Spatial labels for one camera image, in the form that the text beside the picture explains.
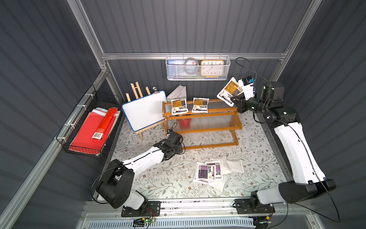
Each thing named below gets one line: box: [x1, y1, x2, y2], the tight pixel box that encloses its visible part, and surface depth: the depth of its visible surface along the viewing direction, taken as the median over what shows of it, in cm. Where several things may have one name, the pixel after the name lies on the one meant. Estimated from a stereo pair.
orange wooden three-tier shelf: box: [162, 99, 243, 150], surface depth 104 cm
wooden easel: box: [125, 81, 166, 140], surface depth 91 cm
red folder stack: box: [68, 107, 121, 156], surface depth 73 cm
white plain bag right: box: [226, 159, 245, 174], surface depth 89 cm
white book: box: [166, 84, 188, 103], surface depth 98 cm
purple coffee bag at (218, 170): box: [214, 160, 224, 181], surface depth 86 cm
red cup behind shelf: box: [179, 118, 192, 130], surface depth 107 cm
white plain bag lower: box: [207, 174, 230, 193], surface depth 82 cm
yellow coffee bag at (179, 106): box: [171, 98, 189, 115], surface depth 80 cm
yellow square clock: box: [200, 59, 225, 78], surface depth 90 cm
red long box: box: [91, 107, 119, 141], surface depth 74 cm
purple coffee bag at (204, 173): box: [193, 161, 217, 185], surface depth 85 cm
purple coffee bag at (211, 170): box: [204, 162, 216, 180], surface depth 86 cm
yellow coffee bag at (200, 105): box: [191, 97, 210, 114], surface depth 82 cm
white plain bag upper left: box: [221, 155, 233, 176], surface depth 88 cm
